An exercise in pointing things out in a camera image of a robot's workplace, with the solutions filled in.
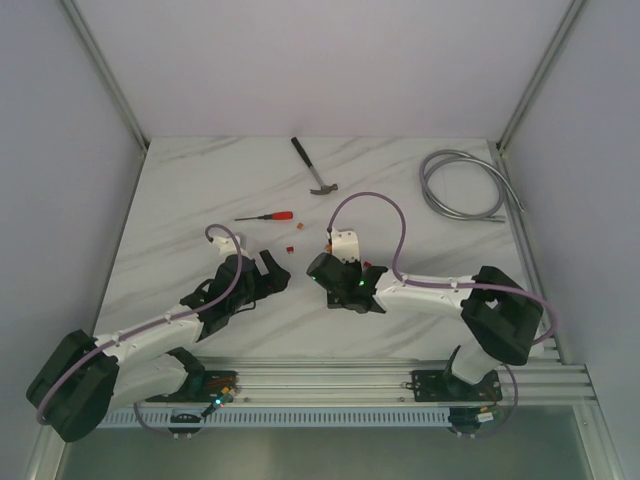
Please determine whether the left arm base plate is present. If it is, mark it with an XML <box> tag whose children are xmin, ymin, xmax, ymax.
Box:
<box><xmin>146</xmin><ymin>370</ymin><xmax>238</xmax><ymax>403</ymax></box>

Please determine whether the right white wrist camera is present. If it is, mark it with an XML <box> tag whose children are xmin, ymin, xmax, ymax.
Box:
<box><xmin>328</xmin><ymin>229</ymin><xmax>360</xmax><ymax>264</ymax></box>

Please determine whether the aluminium front rail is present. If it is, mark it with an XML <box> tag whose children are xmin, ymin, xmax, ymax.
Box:
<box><xmin>202</xmin><ymin>357</ymin><xmax>596</xmax><ymax>407</ymax></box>

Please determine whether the coiled grey metal hose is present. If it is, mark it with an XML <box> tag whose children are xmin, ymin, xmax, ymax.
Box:
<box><xmin>418</xmin><ymin>148</ymin><xmax>526</xmax><ymax>223</ymax></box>

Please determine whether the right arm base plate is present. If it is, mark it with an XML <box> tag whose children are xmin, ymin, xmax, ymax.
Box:
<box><xmin>405</xmin><ymin>370</ymin><xmax>503</xmax><ymax>403</ymax></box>

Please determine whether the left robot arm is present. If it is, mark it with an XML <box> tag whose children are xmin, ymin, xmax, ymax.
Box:
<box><xmin>26</xmin><ymin>250</ymin><xmax>291</xmax><ymax>442</ymax></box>

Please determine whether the black fuse box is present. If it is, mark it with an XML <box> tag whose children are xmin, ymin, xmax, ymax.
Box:
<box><xmin>327</xmin><ymin>289</ymin><xmax>350</xmax><ymax>309</ymax></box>

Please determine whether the red handled screwdriver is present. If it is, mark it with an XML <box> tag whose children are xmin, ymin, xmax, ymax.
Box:
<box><xmin>237</xmin><ymin>211</ymin><xmax>294</xmax><ymax>221</ymax></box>

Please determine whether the claw hammer black handle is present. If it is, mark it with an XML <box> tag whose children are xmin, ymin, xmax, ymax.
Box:
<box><xmin>290</xmin><ymin>136</ymin><xmax>341</xmax><ymax>197</ymax></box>

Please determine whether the slotted grey cable duct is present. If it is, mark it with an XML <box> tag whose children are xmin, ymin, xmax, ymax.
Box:
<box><xmin>99</xmin><ymin>406</ymin><xmax>454</xmax><ymax>429</ymax></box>

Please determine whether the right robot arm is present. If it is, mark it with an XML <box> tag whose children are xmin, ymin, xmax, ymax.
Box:
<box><xmin>307</xmin><ymin>253</ymin><xmax>543</xmax><ymax>399</ymax></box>

